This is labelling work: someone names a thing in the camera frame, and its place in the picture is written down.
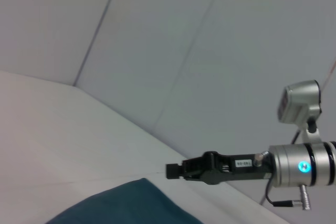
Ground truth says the silver elbow cable connector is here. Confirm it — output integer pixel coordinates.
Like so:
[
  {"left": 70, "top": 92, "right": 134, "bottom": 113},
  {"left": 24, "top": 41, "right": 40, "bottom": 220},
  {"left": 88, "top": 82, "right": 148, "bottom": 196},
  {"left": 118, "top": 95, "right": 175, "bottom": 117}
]
[{"left": 253, "top": 151, "right": 270, "bottom": 167}]

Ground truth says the blue t-shirt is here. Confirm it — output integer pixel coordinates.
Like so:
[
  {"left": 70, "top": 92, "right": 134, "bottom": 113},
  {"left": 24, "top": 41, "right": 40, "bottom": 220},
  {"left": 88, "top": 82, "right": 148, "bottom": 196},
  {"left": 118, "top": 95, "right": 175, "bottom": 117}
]
[{"left": 44, "top": 178, "right": 205, "bottom": 224}]

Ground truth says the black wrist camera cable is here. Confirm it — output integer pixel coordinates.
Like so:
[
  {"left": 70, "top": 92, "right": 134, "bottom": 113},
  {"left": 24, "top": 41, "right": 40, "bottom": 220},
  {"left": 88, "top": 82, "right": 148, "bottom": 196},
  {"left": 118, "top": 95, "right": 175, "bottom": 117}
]
[{"left": 290, "top": 126, "right": 301, "bottom": 145}]

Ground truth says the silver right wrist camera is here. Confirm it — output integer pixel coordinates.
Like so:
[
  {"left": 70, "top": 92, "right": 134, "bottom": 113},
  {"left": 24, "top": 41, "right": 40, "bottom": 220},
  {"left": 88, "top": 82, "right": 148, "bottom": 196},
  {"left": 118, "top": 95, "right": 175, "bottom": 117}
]
[{"left": 277, "top": 79, "right": 323, "bottom": 143}]

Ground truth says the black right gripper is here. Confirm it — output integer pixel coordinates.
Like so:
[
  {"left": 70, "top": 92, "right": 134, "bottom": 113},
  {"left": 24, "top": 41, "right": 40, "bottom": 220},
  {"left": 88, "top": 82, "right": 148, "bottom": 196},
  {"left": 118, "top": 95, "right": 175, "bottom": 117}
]
[{"left": 165, "top": 151, "right": 274, "bottom": 186}]

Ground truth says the thin right arm cable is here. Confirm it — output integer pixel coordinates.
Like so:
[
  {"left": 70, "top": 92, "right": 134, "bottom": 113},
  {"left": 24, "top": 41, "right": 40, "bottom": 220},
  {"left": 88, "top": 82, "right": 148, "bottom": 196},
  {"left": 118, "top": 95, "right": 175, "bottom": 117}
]
[{"left": 264, "top": 173, "right": 302, "bottom": 207}]

